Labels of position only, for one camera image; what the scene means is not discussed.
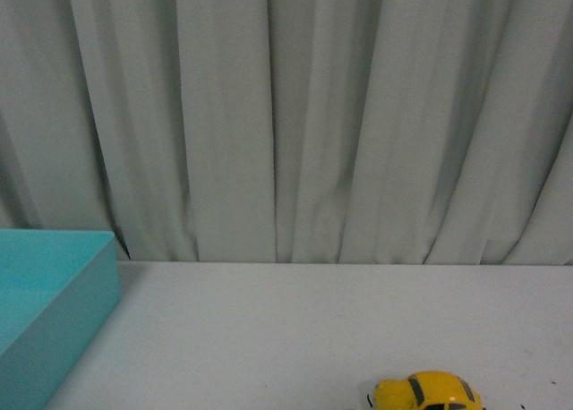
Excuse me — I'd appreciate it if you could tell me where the turquoise plastic storage box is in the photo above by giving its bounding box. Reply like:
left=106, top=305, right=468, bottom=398
left=1, top=229, right=121, bottom=409

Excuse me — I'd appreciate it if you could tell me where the yellow beetle toy car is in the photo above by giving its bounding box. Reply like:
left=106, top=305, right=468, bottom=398
left=367, top=371, right=484, bottom=410

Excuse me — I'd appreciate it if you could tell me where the grey-white pleated curtain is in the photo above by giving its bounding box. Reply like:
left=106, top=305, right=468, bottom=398
left=1, top=0, right=572, bottom=265

